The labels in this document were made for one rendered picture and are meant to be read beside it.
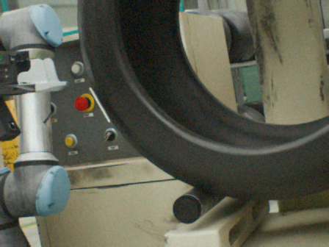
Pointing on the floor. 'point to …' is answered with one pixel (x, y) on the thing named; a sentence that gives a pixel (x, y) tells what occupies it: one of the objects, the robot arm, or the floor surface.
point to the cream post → (291, 70)
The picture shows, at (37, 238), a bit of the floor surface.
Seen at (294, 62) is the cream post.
